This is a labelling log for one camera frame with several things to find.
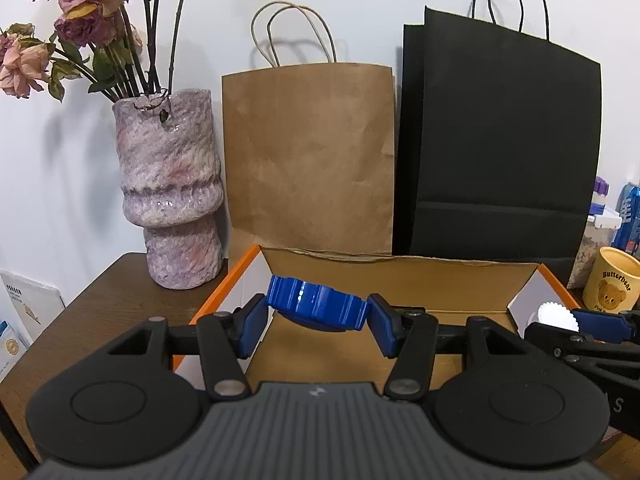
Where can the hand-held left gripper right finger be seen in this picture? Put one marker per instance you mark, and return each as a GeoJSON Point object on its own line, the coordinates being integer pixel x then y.
{"type": "Point", "coordinates": [384, 330]}

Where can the pink mottled ceramic vase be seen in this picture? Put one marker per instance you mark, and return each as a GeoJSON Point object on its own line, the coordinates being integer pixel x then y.
{"type": "Point", "coordinates": [170, 185]}

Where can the blue ridged knob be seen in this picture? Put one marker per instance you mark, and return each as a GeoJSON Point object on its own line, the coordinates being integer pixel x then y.
{"type": "Point", "coordinates": [315, 302]}

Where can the brown paper bag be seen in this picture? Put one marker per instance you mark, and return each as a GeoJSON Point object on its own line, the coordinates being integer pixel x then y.
{"type": "Point", "coordinates": [305, 160]}

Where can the white ridged lid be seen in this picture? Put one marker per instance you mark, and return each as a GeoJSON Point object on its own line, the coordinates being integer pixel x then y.
{"type": "Point", "coordinates": [557, 316]}

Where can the white blue box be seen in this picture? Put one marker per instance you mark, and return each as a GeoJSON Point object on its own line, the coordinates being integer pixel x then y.
{"type": "Point", "coordinates": [12, 350]}

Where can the clear seed container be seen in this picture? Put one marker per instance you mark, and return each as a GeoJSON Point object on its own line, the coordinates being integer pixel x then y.
{"type": "Point", "coordinates": [592, 250]}

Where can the black paper bag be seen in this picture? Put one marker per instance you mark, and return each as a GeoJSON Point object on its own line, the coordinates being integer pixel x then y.
{"type": "Point", "coordinates": [500, 135]}

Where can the dried rose bouquet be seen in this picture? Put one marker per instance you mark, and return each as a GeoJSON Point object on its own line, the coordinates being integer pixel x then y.
{"type": "Point", "coordinates": [85, 27]}

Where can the small purple white jar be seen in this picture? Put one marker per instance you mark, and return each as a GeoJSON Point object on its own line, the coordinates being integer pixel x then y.
{"type": "Point", "coordinates": [600, 192]}

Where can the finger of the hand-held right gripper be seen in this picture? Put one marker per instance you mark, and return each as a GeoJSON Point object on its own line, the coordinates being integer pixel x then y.
{"type": "Point", "coordinates": [550, 339]}
{"type": "Point", "coordinates": [600, 324]}

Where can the yellow bear mug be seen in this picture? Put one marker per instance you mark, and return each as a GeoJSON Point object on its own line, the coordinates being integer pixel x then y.
{"type": "Point", "coordinates": [612, 285]}

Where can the orange cardboard box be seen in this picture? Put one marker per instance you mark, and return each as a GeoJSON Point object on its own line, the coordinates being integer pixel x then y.
{"type": "Point", "coordinates": [450, 285]}

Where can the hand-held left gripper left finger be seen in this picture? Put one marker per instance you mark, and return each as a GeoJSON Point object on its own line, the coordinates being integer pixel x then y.
{"type": "Point", "coordinates": [252, 327]}

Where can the blue drink can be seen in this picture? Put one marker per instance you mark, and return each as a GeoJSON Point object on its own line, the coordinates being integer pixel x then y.
{"type": "Point", "coordinates": [629, 215]}

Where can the white printed box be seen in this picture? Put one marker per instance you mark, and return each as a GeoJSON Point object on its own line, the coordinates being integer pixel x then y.
{"type": "Point", "coordinates": [30, 300]}

